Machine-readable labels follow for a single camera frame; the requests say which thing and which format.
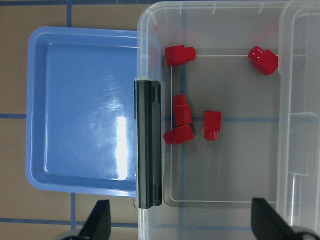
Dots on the red block near latch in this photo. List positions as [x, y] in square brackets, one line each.
[179, 55]

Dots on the red block carried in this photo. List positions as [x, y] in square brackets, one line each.
[212, 121]

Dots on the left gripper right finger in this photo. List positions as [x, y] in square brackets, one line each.
[266, 223]

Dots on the red block middle lower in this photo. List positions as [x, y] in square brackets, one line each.
[178, 135]

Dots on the red block far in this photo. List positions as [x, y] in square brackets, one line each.
[263, 60]

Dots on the blue plastic tray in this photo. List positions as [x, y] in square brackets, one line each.
[80, 111]

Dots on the clear plastic storage box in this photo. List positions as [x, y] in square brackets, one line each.
[208, 186]

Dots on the clear plastic box lid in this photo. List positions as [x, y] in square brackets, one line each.
[298, 184]

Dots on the black box latch handle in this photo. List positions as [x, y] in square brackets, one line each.
[149, 142]

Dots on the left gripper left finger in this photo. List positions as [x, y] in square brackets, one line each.
[98, 224]

